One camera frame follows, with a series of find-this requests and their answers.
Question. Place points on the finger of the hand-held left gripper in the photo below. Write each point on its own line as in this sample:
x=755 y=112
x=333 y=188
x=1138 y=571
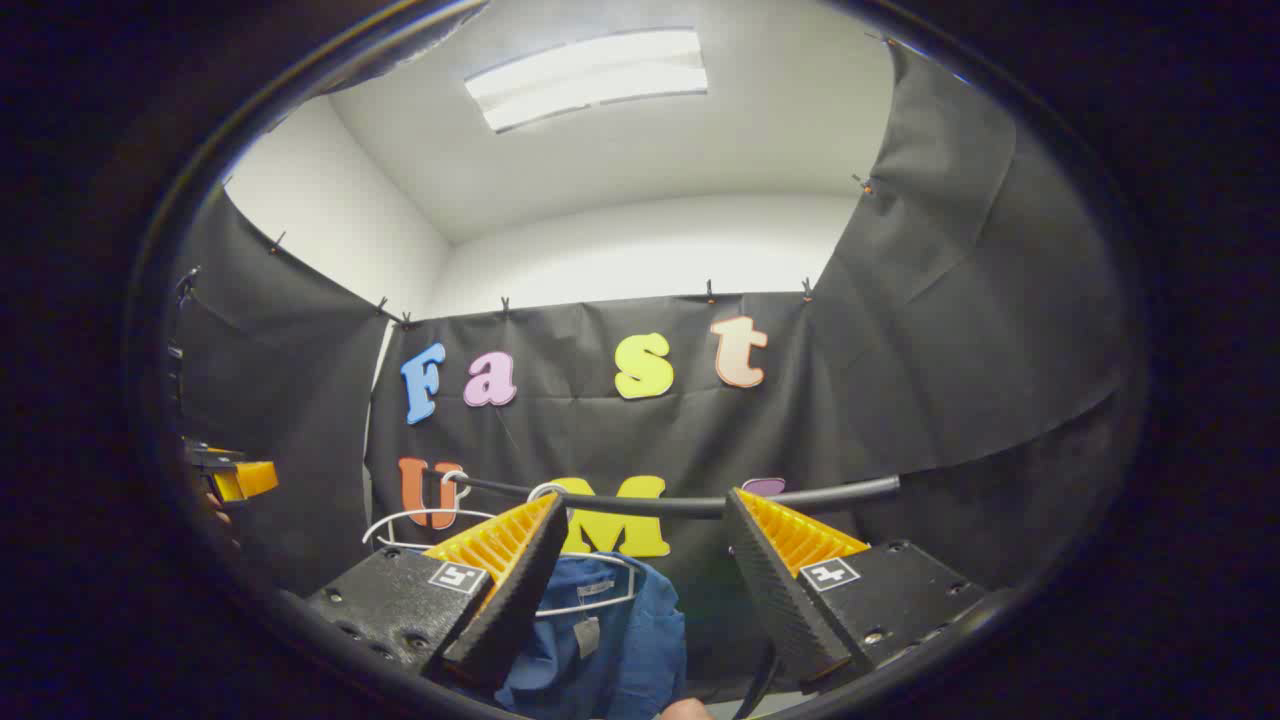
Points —
x=250 y=480

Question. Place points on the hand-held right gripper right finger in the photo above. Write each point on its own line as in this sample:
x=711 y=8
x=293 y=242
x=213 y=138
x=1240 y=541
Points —
x=780 y=600

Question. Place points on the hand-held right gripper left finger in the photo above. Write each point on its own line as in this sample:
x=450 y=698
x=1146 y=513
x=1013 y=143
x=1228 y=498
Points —
x=520 y=610

